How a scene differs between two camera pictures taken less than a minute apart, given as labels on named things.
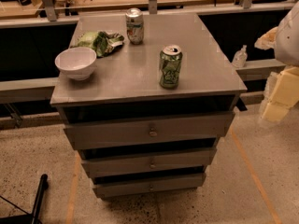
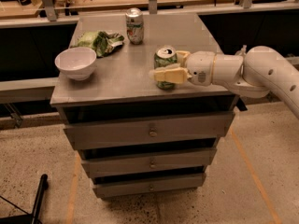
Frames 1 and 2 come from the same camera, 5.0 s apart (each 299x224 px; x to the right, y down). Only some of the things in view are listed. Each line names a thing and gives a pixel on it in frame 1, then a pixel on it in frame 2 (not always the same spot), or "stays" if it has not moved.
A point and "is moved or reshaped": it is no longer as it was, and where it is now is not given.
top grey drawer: x=149 y=132 stays
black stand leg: x=28 y=217 stays
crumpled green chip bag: x=104 y=43 stays
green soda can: x=170 y=61 is moved or reshaped
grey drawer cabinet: x=163 y=92 stays
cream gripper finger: x=286 y=90 to x=175 y=73
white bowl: x=76 y=63 stays
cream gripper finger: x=275 y=112 to x=181 y=56
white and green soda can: x=135 y=25 stays
